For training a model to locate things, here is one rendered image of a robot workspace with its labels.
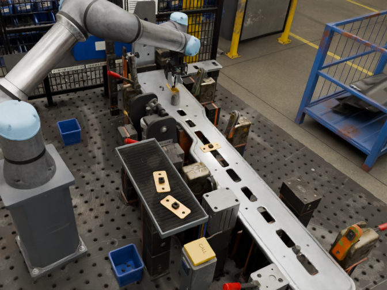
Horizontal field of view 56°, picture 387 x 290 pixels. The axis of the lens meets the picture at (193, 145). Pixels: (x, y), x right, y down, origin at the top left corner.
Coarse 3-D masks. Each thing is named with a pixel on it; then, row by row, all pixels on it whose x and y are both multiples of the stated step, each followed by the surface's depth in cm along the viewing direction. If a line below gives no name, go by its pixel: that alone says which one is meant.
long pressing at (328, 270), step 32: (160, 96) 172; (192, 96) 175; (192, 128) 155; (256, 192) 129; (256, 224) 118; (288, 224) 119; (288, 256) 109; (320, 256) 110; (320, 288) 102; (352, 288) 103
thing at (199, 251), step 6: (198, 240) 92; (204, 240) 92; (186, 246) 90; (192, 246) 91; (198, 246) 91; (204, 246) 91; (192, 252) 89; (198, 252) 89; (204, 252) 90; (210, 252) 90; (192, 258) 88; (198, 258) 88; (204, 258) 88; (210, 258) 89; (198, 264) 88
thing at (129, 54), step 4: (128, 52) 157; (136, 52) 157; (128, 56) 155; (132, 56) 155; (136, 56) 158; (128, 60) 158; (132, 60) 157; (128, 64) 161; (132, 64) 158; (132, 68) 159; (132, 72) 160; (136, 72) 161; (132, 76) 162; (136, 76) 162; (132, 80) 166; (136, 80) 164
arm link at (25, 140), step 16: (0, 112) 98; (16, 112) 99; (32, 112) 101; (0, 128) 96; (16, 128) 96; (32, 128) 100; (0, 144) 101; (16, 144) 99; (32, 144) 102; (16, 160) 103
